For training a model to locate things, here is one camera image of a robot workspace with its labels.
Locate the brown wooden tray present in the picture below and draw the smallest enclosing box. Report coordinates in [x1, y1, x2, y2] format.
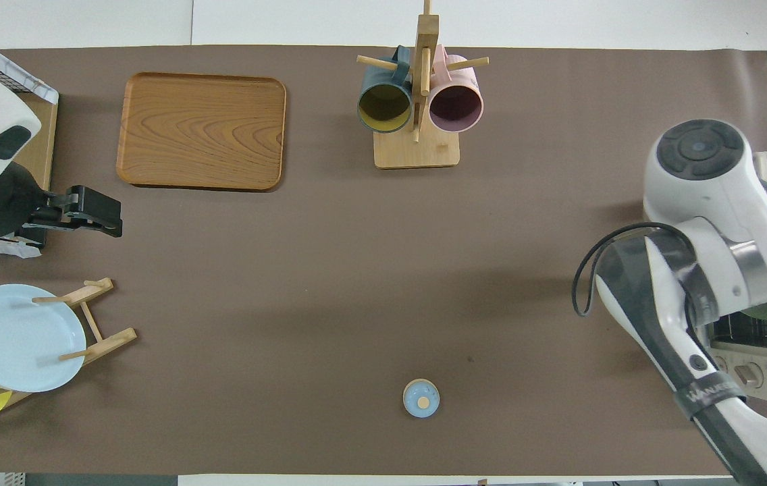
[115, 72, 288, 192]

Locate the wooden plate rack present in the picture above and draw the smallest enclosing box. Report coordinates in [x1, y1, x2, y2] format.
[0, 277, 138, 409]

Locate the brown table mat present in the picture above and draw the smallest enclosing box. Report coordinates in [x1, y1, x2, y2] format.
[0, 45, 767, 477]

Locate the light blue plate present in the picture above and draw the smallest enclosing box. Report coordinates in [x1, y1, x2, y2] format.
[0, 283, 87, 394]

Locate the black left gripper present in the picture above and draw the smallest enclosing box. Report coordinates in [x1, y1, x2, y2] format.
[0, 162, 124, 248]

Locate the wooden mug rack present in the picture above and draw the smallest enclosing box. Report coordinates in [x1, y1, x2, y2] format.
[356, 0, 490, 169]

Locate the pink mug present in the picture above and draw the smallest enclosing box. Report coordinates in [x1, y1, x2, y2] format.
[428, 45, 485, 134]

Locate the dark blue mug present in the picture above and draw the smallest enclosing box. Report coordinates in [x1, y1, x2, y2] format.
[356, 46, 415, 134]

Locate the light wooden shelf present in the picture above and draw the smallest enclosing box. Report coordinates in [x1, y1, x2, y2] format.
[0, 54, 59, 193]

